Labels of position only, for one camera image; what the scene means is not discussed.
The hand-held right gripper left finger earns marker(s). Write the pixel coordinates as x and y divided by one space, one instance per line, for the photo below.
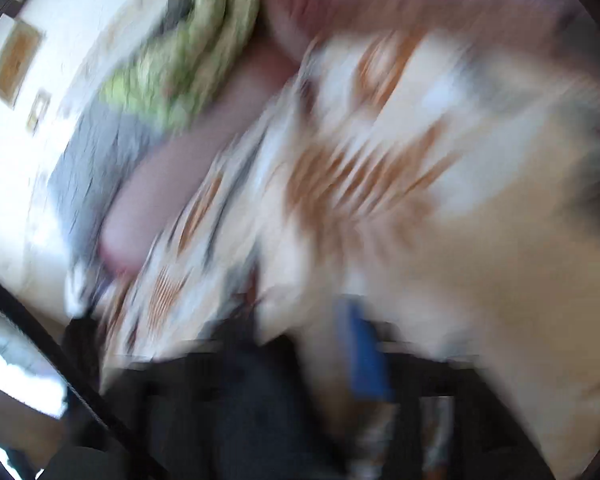
260 390

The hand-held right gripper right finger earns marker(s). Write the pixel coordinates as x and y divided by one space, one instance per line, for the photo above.
367 360

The cream orange patterned cloth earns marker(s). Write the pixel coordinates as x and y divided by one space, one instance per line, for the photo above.
380 170

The pink blanket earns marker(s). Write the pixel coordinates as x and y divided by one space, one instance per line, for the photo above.
205 160

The grey quilted cloth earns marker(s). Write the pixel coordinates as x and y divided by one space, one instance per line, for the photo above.
95 170

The green knit cloth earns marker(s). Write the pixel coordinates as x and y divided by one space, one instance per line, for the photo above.
200 50

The small wooden picture frame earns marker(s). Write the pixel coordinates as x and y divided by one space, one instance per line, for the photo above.
39 110

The large wooden picture frame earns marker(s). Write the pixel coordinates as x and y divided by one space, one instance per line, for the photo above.
16 62

